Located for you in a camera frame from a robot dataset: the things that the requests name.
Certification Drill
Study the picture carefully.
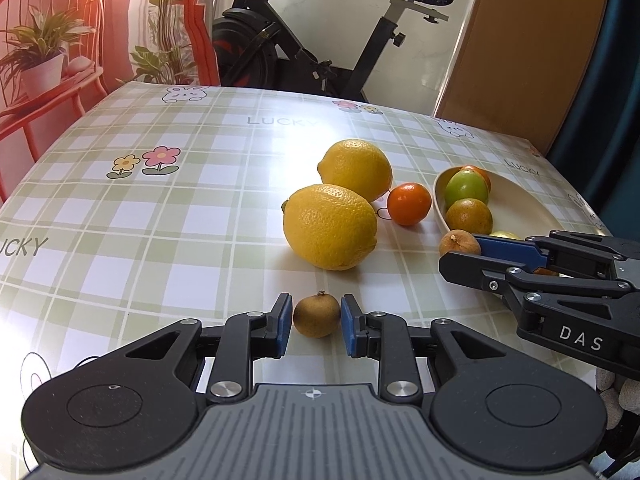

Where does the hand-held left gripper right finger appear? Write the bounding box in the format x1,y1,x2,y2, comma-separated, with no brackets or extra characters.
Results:
340,294,496,403

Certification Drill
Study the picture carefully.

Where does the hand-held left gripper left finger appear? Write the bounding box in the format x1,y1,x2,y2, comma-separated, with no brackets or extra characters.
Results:
125,293,293,403

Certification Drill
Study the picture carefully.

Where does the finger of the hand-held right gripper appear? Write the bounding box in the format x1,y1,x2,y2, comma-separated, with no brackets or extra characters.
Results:
439,252,640,331
472,230,640,276

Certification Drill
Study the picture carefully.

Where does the brown longan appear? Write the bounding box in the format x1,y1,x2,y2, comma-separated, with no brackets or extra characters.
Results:
439,230,482,259
293,291,342,339

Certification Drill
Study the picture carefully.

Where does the greenish orange mandarin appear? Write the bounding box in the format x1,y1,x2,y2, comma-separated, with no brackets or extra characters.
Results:
445,198,495,235

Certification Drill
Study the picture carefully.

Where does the cream round plate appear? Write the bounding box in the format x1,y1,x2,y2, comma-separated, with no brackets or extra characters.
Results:
432,165,608,261

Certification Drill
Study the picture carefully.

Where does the green jujube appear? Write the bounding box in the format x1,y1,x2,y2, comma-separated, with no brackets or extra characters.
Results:
445,170,490,204

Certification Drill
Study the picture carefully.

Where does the yellow lemon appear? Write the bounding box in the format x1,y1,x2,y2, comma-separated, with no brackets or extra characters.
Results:
281,184,379,272
317,139,394,203

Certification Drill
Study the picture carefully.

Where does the green checked tablecloth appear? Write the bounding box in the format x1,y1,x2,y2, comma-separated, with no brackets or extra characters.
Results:
0,80,621,411

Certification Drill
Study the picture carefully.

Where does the teal curtain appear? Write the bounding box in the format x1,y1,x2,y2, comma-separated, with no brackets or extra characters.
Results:
545,0,640,243

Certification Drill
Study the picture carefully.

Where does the brown wooden panel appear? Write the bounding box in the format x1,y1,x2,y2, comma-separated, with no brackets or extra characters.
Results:
432,0,613,153

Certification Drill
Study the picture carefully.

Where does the black exercise bike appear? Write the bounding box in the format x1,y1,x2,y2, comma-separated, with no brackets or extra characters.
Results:
210,0,457,103

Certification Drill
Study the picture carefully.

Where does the printed wall backdrop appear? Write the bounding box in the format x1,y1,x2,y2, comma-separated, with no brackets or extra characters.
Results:
0,0,221,206

